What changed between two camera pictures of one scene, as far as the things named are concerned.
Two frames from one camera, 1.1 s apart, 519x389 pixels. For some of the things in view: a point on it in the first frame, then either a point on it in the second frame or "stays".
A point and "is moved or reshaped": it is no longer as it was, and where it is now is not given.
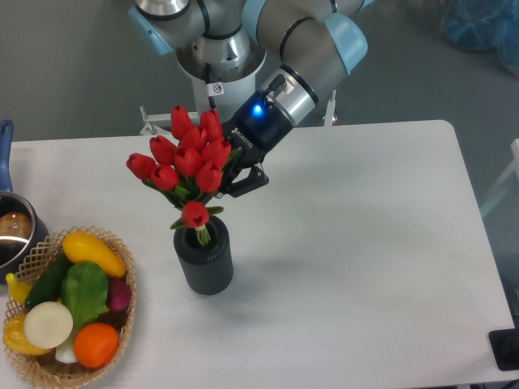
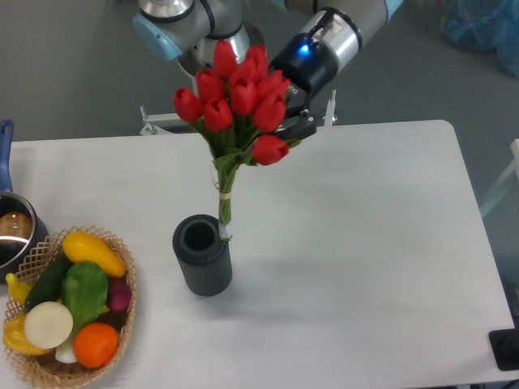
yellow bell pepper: x=15 y=338 stays
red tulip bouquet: x=187 y=165 is moved or reshaped
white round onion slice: x=48 y=325 stays
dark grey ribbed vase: x=208 y=269 stays
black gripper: x=256 y=128 to x=309 y=66
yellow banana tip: x=19 y=289 stays
